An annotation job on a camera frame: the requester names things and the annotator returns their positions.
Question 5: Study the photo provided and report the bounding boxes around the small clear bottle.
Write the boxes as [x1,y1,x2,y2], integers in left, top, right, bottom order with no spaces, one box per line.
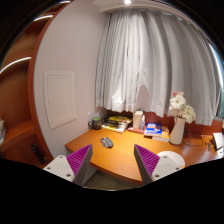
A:
[140,115,145,130]

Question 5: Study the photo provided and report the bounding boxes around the white box container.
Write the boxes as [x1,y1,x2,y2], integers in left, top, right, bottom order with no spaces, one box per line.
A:
[133,111,143,128]

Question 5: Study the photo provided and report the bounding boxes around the orange wooden shelf unit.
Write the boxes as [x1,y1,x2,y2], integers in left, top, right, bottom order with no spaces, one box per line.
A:
[0,0,69,168]

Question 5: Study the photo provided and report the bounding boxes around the grey computer mouse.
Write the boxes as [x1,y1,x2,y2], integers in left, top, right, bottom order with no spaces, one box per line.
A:
[100,137,114,148]

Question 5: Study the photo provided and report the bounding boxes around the white curtain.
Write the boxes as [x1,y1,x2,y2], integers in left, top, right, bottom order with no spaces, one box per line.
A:
[95,9,221,125]

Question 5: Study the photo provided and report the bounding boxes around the white ceramic vase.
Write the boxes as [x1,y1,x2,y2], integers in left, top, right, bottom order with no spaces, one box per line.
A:
[170,117,185,145]

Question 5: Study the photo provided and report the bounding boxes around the dark green mug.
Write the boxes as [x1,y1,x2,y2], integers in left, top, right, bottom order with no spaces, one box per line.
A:
[88,117,102,130]

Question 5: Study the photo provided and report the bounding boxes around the white round object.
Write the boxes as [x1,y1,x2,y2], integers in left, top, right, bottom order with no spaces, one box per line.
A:
[158,151,185,168]

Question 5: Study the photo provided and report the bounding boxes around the white and pink flowers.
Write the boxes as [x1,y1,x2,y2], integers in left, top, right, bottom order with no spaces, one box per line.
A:
[169,91,196,124]

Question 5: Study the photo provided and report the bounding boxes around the stack of books with yellow cover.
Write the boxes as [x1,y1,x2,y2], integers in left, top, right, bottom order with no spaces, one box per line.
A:
[102,116,132,133]

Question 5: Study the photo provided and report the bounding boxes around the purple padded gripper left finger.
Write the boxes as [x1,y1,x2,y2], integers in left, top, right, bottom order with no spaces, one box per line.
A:
[44,145,93,186]

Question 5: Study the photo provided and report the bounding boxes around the black remote on shelf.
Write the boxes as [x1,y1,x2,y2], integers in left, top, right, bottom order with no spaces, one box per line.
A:
[31,144,45,164]

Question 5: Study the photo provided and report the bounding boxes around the white wall panel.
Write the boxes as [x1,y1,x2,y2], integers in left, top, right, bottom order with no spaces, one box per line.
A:
[44,71,76,129]

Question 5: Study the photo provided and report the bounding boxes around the white device at right edge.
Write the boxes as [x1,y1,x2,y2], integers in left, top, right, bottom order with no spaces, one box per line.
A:
[211,132,223,151]

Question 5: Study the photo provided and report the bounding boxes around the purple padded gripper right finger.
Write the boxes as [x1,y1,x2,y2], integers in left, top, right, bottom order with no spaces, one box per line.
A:
[134,144,182,185]

